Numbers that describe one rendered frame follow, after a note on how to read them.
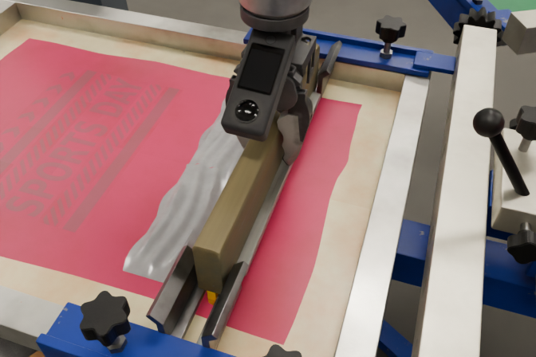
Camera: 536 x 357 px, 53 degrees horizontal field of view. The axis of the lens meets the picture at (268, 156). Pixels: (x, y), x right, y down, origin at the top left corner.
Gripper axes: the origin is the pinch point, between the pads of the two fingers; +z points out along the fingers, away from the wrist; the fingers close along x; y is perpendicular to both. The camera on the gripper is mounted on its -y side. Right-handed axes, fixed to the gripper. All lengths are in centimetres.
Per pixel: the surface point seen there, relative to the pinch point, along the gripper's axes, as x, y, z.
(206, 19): 96, 185, 100
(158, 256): 8.3, -15.3, 4.7
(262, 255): -3.0, -10.8, 5.3
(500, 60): -52, 195, 100
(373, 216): -14.3, -3.8, 1.8
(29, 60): 48, 14, 5
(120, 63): 32.5, 18.5, 5.3
